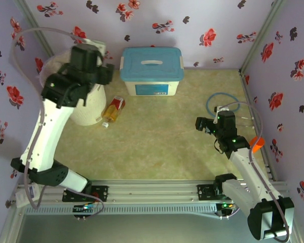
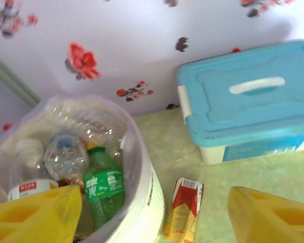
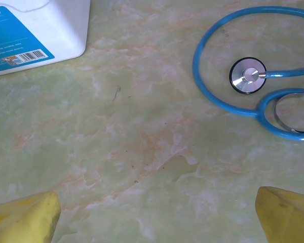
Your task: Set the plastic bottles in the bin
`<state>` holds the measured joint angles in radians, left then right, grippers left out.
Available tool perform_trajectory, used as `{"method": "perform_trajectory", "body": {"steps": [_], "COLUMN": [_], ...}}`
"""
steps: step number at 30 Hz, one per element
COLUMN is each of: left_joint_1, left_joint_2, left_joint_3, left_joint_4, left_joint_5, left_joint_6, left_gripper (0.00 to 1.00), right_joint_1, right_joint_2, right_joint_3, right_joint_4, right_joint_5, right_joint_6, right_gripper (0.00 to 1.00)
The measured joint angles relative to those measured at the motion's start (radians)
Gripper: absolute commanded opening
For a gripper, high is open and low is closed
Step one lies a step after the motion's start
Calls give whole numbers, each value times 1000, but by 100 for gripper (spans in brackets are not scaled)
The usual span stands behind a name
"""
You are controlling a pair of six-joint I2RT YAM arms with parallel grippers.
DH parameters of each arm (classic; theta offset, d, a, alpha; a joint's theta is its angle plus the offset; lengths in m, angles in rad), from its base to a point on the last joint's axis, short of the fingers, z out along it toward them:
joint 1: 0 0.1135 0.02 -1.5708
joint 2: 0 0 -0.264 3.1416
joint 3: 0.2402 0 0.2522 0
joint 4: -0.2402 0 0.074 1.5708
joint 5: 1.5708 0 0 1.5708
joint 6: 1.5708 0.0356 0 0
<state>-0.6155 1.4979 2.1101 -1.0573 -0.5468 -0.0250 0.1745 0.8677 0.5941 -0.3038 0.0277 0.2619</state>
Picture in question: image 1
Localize amber bottle red yellow label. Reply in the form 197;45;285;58
101;95;126;129

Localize white round waste bin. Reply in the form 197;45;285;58
37;54;107;127

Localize blue tube stethoscope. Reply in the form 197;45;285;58
206;92;254;129

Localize orange plastic cup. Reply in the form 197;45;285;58
250;136;265;153

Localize storage box with blue lid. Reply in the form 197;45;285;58
119;47;185;97

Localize small controller board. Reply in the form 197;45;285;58
72;204;98;221
216;201;238;220

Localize white card blue print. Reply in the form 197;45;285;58
15;184;43;209

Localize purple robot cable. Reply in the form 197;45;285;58
11;27;106;221
219;102;292;240

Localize aluminium side rail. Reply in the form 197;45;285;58
239;70;278;182

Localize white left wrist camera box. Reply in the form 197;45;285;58
86;39;107;68

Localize aluminium corner post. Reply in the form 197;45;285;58
239;0;287;76
14;0;56;60

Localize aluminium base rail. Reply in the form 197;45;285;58
16;180;292;205

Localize grey slotted cable duct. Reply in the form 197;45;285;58
24;202;218;216

